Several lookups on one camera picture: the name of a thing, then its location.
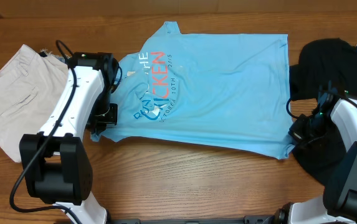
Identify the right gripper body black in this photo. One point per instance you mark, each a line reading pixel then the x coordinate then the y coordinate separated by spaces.
pixel 298 134

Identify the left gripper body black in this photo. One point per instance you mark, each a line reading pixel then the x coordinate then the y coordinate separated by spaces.
pixel 105 112

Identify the light blue printed t-shirt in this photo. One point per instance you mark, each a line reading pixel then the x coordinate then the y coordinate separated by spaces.
pixel 224 90

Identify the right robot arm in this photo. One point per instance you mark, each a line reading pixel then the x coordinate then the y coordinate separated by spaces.
pixel 338 203

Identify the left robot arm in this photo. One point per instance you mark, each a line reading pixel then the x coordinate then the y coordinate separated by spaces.
pixel 56 167

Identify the black t-shirt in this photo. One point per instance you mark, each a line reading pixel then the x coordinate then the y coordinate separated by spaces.
pixel 326 71

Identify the folded denim shorts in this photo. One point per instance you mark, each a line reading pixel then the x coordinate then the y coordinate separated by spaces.
pixel 55 56

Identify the folded beige shorts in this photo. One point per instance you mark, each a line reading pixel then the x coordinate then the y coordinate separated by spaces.
pixel 30 87

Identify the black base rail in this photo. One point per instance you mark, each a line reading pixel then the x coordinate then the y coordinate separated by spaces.
pixel 248 219

